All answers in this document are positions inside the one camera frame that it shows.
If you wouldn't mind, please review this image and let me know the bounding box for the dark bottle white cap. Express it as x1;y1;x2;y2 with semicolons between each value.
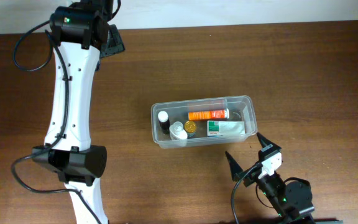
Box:
157;111;170;134

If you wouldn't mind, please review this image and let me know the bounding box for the small jar gold lid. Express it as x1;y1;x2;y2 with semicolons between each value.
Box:
184;121;197;138

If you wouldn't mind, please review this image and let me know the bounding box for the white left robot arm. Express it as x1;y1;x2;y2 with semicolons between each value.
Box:
32;1;125;223

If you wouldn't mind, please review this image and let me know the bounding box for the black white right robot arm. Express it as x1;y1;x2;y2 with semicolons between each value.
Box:
225;133;343;224

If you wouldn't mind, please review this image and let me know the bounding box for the white green medicine box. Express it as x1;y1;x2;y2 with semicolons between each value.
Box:
207;121;246;137

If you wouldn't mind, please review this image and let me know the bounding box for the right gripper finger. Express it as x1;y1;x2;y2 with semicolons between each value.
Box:
225;151;244;182
257;132;281;150

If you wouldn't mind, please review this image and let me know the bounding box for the orange tube white cap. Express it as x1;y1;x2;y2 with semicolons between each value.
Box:
188;108;229;121

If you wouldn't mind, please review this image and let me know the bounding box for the clear plastic container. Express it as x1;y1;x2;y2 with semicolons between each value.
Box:
151;95;257;149

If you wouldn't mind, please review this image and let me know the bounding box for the white squeeze bottle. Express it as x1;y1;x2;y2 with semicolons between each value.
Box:
169;121;188;147

